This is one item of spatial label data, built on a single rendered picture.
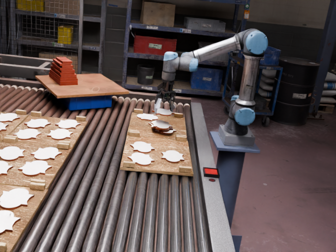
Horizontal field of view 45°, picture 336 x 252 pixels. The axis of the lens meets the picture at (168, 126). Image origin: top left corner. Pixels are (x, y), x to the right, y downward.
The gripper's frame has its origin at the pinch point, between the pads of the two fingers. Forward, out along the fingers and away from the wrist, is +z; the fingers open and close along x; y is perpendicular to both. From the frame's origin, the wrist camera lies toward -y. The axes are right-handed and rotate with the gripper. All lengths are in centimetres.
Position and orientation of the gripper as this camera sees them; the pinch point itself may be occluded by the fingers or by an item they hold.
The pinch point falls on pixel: (163, 111)
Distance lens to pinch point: 237.8
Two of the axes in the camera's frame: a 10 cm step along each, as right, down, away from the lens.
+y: 3.6, 3.6, -8.6
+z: -1.1, 9.3, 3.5
